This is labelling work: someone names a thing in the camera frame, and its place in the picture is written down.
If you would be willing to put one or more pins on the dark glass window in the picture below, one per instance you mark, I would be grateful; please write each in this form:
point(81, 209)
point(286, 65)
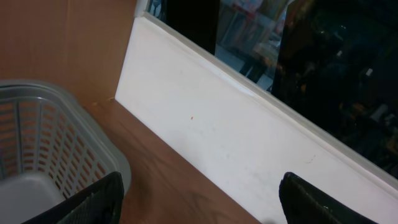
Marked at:
point(332, 61)

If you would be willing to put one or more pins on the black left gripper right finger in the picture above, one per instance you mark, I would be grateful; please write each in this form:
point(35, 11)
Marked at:
point(304, 203)

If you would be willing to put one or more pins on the grey plastic basket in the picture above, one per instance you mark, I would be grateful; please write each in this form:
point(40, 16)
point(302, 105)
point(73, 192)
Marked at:
point(51, 149)

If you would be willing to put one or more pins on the brown cardboard side panel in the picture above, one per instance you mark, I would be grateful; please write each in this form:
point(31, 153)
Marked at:
point(78, 45)

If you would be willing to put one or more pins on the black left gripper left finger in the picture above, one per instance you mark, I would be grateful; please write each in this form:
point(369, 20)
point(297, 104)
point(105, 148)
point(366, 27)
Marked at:
point(99, 203)

